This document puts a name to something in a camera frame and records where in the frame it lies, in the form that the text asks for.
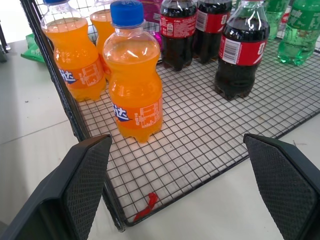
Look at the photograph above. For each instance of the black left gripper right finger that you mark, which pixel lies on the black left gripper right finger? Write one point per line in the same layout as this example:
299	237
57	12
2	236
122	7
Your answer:
285	187

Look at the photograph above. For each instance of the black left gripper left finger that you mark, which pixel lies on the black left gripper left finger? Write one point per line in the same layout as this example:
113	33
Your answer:
75	190

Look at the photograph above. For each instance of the orange soda bottle blue cap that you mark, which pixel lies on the orange soda bottle blue cap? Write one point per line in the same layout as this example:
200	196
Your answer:
102	27
136	82
75	57

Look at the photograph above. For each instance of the red twist tie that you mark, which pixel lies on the red twist tie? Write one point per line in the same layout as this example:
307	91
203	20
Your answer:
147	206

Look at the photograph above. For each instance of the cola bottle red label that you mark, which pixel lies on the cola bottle red label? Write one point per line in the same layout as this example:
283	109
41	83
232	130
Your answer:
212	30
241	55
178	35

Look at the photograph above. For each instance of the green snack bag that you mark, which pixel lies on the green snack bag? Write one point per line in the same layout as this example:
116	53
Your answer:
33	50

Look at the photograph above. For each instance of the green soda bottle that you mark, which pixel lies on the green soda bottle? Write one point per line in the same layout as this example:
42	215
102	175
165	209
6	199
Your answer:
275	17
298	35

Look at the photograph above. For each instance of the purple bottle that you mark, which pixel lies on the purple bottle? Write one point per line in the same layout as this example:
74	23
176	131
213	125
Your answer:
152	20

